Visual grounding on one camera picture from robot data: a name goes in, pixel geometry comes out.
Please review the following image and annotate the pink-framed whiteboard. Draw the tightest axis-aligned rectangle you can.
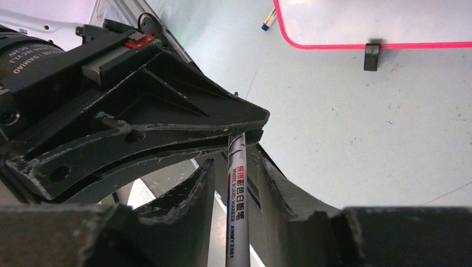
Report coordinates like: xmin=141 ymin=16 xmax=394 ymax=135
xmin=273 ymin=0 xmax=471 ymax=50

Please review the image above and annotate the blue-capped whiteboard marker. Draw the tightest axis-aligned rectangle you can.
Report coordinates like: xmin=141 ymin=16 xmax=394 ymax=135
xmin=261 ymin=7 xmax=277 ymax=31

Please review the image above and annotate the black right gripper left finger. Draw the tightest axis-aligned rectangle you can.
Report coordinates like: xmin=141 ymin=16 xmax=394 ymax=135
xmin=1 ymin=159 xmax=215 ymax=266

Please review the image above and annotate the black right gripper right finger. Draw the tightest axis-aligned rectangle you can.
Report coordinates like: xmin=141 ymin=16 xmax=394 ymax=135
xmin=247 ymin=145 xmax=471 ymax=266

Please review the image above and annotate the left black board stand clip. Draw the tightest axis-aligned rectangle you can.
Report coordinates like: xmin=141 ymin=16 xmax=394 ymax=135
xmin=363 ymin=43 xmax=381 ymax=72

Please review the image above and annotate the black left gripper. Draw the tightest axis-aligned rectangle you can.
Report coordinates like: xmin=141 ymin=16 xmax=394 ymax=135
xmin=1 ymin=23 xmax=269 ymax=201

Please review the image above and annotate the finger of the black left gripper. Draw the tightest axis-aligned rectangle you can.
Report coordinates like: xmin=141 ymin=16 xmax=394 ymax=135
xmin=66 ymin=128 xmax=264 ymax=205

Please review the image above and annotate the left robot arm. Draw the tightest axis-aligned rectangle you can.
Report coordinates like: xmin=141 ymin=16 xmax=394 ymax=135
xmin=1 ymin=13 xmax=269 ymax=204

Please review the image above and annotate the green whiteboard marker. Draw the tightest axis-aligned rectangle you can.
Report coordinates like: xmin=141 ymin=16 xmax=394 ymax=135
xmin=225 ymin=133 xmax=250 ymax=267

